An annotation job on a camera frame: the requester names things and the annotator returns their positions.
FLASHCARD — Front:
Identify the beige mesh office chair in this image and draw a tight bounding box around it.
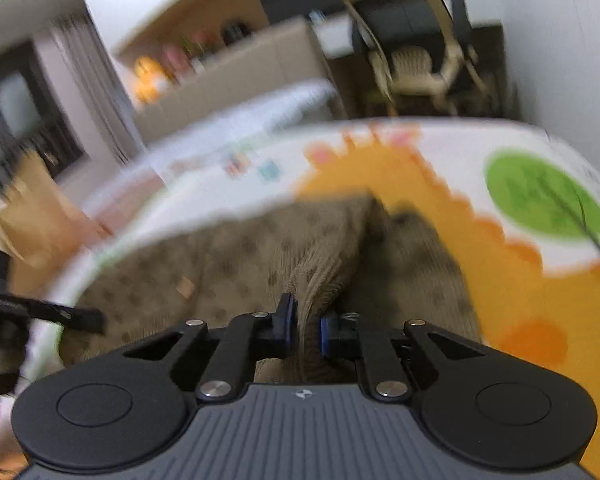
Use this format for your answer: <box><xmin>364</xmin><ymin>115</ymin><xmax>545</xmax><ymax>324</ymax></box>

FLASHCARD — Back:
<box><xmin>342</xmin><ymin>0</ymin><xmax>493</xmax><ymax>116</ymax></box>

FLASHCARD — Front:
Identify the brown dotted knit garment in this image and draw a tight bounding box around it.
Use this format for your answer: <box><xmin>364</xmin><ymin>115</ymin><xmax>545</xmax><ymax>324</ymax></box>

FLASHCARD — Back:
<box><xmin>58</xmin><ymin>195</ymin><xmax>481</xmax><ymax>384</ymax></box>

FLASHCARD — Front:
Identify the brown paper bag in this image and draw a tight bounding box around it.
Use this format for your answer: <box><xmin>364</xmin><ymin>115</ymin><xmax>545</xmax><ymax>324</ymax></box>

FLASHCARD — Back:
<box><xmin>0</xmin><ymin>150</ymin><xmax>109</xmax><ymax>299</ymax></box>

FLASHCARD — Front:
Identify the yellow duck plush toy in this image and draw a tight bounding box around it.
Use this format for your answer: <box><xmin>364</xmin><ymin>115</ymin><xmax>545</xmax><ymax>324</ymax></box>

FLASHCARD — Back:
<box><xmin>134</xmin><ymin>56</ymin><xmax>171</xmax><ymax>104</ymax></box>

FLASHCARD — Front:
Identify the beige padded headboard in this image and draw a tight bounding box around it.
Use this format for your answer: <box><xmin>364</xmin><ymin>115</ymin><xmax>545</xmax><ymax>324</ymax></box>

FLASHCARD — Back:
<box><xmin>133</xmin><ymin>18</ymin><xmax>336</xmax><ymax>144</ymax></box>

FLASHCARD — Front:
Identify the black round appliance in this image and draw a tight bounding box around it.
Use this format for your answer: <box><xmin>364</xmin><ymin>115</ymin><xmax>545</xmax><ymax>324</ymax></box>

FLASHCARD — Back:
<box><xmin>220</xmin><ymin>20</ymin><xmax>252</xmax><ymax>47</ymax></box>

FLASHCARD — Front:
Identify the grey curtain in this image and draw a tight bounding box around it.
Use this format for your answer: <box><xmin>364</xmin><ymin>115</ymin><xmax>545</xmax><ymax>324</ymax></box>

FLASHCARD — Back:
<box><xmin>50</xmin><ymin>14</ymin><xmax>145</xmax><ymax>165</ymax></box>

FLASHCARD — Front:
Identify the dark framed window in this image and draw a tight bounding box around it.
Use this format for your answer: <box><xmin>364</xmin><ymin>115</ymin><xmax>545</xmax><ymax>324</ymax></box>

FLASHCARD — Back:
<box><xmin>0</xmin><ymin>42</ymin><xmax>85</xmax><ymax>194</ymax></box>

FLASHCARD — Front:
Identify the potted plant with pink flowers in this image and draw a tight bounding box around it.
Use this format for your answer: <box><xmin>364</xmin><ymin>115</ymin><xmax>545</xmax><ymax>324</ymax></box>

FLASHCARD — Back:
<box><xmin>180</xmin><ymin>29</ymin><xmax>218</xmax><ymax>67</ymax></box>

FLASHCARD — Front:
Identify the pink plush toy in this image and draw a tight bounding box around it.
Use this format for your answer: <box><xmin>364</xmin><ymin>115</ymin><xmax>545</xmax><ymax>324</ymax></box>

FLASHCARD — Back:
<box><xmin>162</xmin><ymin>44</ymin><xmax>193</xmax><ymax>81</ymax></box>

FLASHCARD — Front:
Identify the cartoon animal print blanket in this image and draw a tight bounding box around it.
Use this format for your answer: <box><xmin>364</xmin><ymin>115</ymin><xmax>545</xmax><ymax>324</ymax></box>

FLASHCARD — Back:
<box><xmin>0</xmin><ymin>119</ymin><xmax>600</xmax><ymax>470</ymax></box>

